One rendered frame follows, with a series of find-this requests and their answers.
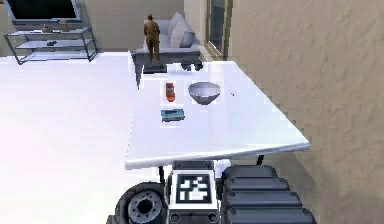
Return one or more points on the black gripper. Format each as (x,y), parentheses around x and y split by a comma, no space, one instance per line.
(141,206)

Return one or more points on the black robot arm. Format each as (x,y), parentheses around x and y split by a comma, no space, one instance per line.
(246,196)

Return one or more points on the blue box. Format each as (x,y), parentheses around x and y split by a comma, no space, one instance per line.
(172,115)

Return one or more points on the white table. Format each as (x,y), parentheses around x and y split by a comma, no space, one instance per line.
(216,130)

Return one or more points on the grey bowl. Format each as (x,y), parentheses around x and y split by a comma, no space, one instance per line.
(204,92)

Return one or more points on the black round object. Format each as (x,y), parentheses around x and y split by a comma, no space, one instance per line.
(191,64)

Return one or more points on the grey sofa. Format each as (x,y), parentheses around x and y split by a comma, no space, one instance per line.
(166,46)

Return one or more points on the brown human statue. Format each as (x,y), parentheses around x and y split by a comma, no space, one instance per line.
(152,36)

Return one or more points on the grey pillow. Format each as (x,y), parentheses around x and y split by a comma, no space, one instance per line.
(178,31)

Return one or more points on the black small object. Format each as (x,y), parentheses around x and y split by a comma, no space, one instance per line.
(51,43)

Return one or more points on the grey metal shelf stand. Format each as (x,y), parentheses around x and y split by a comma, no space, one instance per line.
(50,43)

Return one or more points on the window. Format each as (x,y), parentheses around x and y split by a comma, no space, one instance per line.
(216,25)

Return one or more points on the tan vase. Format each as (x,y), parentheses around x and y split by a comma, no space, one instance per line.
(64,25)

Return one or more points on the tan small ornament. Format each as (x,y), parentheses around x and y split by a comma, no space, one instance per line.
(46,29)

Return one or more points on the black television set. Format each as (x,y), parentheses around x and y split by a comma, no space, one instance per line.
(43,10)

